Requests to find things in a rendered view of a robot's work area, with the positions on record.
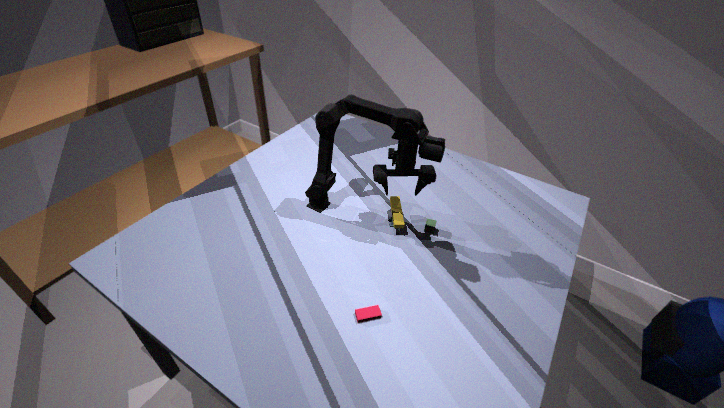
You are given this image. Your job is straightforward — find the yellow bar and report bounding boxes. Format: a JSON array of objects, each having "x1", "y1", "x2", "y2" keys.
[{"x1": 390, "y1": 196, "x2": 405, "y2": 228}]

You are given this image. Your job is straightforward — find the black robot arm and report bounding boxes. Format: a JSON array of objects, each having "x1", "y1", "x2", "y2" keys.
[{"x1": 305, "y1": 94, "x2": 445, "y2": 213}]

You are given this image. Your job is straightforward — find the red rectangular bar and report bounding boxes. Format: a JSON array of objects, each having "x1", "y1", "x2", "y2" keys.
[{"x1": 355, "y1": 305, "x2": 382, "y2": 324}]

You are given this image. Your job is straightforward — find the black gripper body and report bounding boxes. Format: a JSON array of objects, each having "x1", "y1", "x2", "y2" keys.
[{"x1": 373, "y1": 154, "x2": 436, "y2": 182}]

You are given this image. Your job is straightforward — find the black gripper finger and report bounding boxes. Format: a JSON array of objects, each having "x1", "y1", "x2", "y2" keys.
[
  {"x1": 378, "y1": 180, "x2": 388, "y2": 196},
  {"x1": 415, "y1": 176, "x2": 431, "y2": 196}
]

